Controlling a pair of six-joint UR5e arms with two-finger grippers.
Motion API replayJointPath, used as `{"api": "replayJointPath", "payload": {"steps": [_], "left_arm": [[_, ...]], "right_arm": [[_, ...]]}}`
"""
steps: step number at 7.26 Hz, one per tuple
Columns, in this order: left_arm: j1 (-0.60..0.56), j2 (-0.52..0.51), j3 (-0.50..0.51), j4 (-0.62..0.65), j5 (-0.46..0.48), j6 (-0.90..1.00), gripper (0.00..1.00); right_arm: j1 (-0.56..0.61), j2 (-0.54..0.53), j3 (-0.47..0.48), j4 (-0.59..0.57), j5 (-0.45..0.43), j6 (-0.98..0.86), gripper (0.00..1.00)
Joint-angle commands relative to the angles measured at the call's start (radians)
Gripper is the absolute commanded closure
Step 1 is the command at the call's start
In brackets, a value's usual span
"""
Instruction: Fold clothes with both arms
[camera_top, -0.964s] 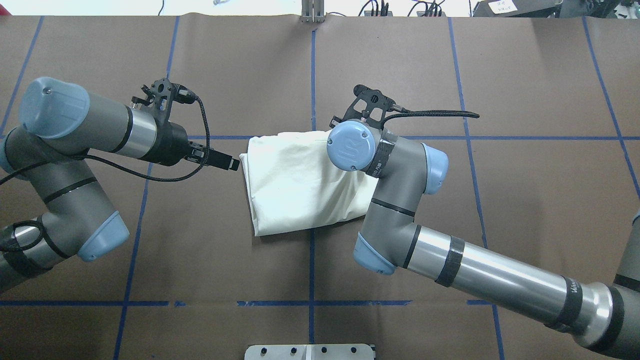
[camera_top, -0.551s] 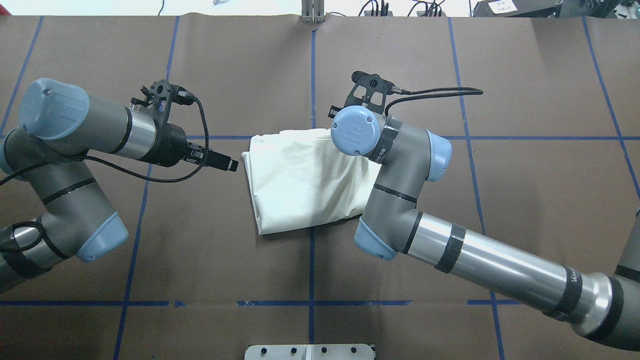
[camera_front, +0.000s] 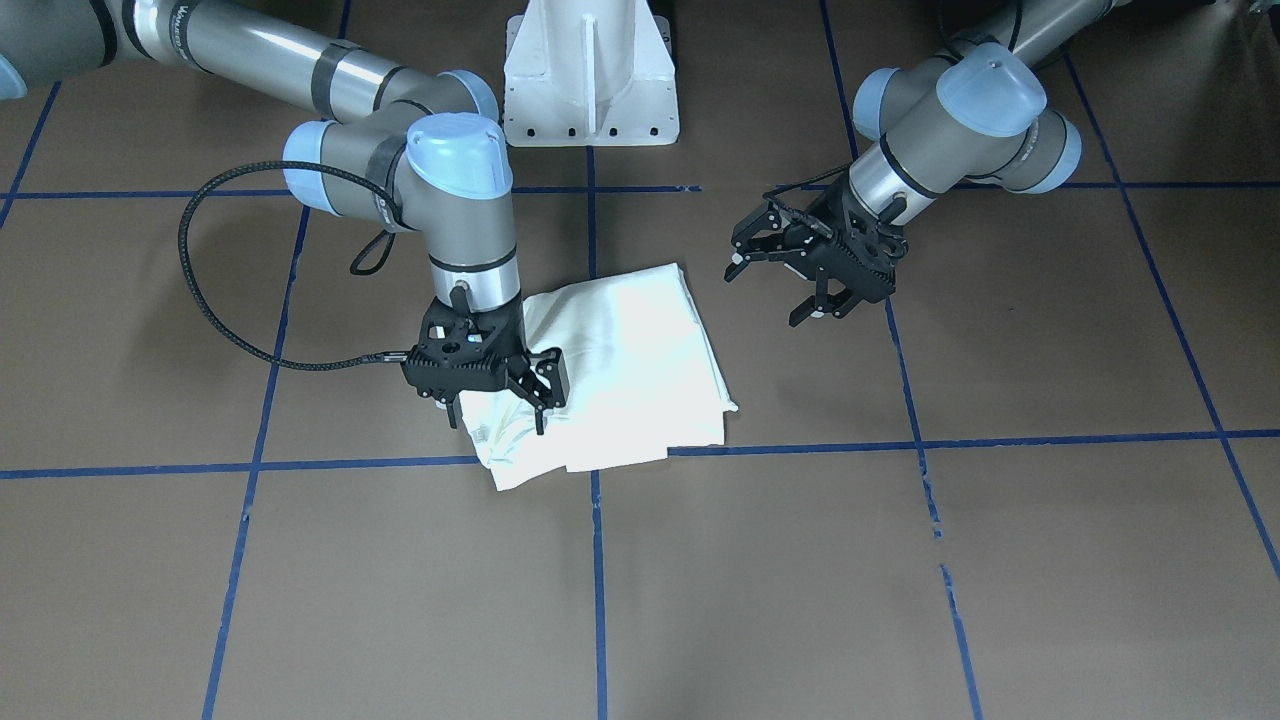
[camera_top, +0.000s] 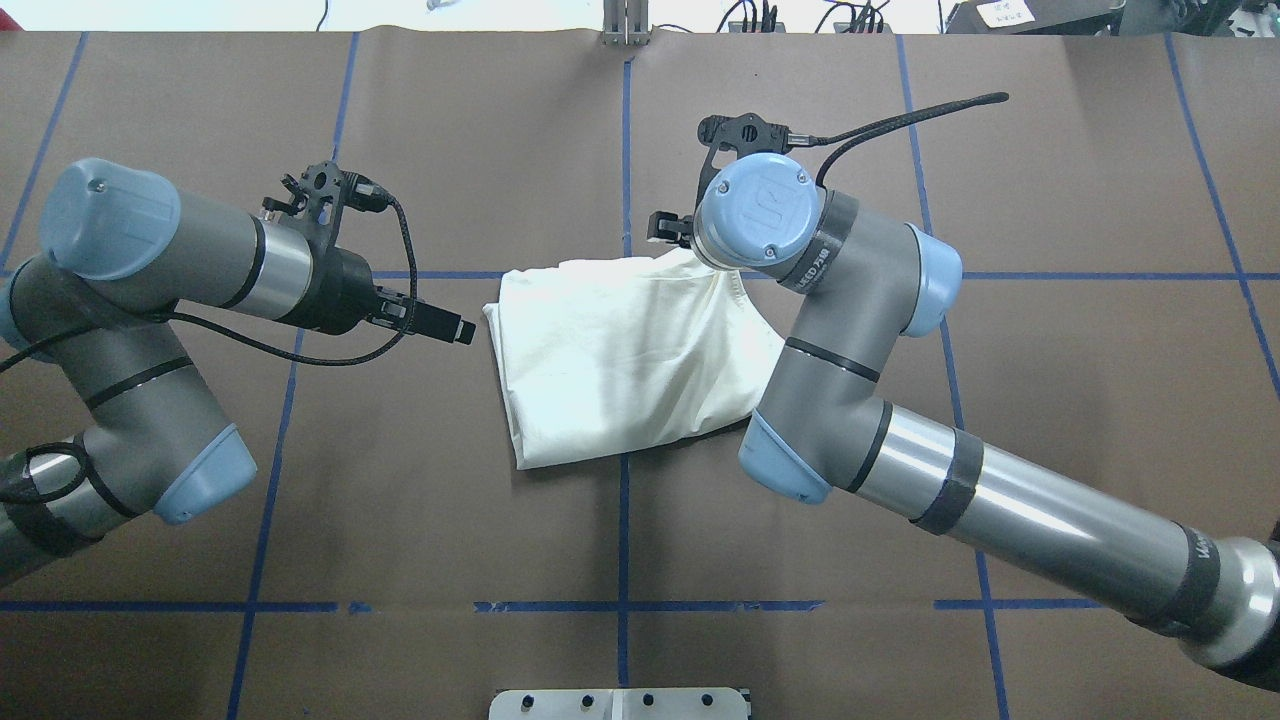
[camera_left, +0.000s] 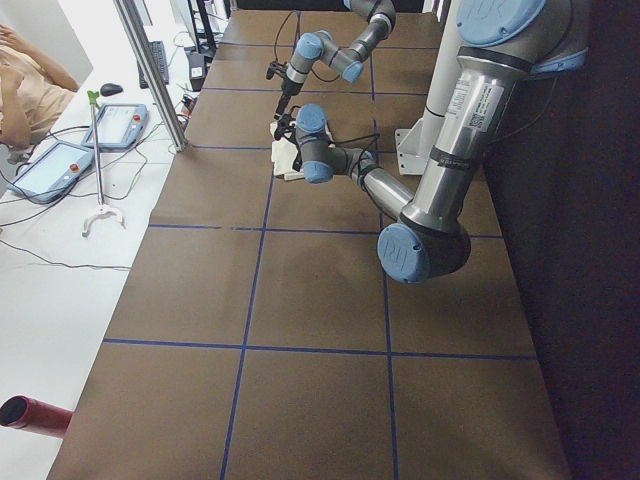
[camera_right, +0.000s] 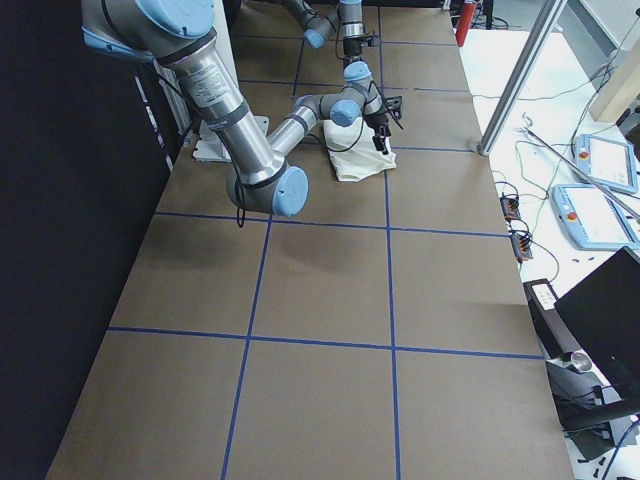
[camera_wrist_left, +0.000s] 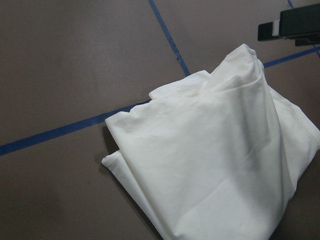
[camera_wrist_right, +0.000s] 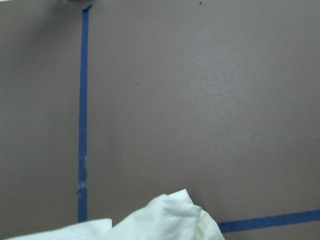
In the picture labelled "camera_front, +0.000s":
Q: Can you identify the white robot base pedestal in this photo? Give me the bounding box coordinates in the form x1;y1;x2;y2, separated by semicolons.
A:
502;1;681;149

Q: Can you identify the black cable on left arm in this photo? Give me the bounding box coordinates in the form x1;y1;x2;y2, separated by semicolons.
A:
765;165;851;201

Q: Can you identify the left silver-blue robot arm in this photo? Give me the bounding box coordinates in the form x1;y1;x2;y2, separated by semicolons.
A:
724;1;1115;325

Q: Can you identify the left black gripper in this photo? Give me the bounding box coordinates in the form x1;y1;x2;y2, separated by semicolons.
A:
724;183;909;328

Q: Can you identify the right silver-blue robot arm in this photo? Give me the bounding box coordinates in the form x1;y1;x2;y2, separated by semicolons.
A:
1;1;570;433

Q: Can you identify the cream long-sleeve cat shirt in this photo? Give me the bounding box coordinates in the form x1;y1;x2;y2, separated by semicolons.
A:
460;263;736;491

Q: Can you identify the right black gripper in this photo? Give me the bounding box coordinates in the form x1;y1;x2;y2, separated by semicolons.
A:
399;295;570;436

